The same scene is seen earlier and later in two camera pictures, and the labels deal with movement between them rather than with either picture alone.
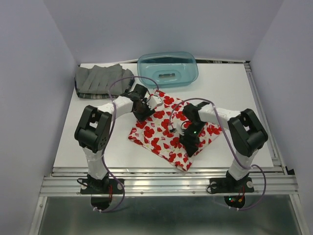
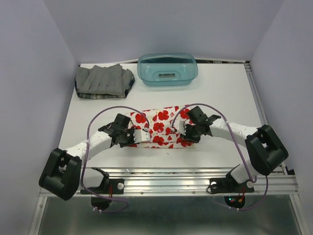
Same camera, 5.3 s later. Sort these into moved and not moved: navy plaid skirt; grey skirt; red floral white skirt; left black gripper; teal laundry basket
Moved: left black gripper; red floral white skirt
Not moved: grey skirt; teal laundry basket; navy plaid skirt
